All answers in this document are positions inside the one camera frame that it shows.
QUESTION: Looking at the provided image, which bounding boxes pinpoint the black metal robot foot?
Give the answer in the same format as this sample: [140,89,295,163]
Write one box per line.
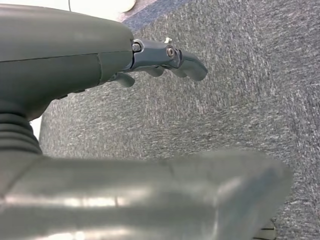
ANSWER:
[252,219,278,240]

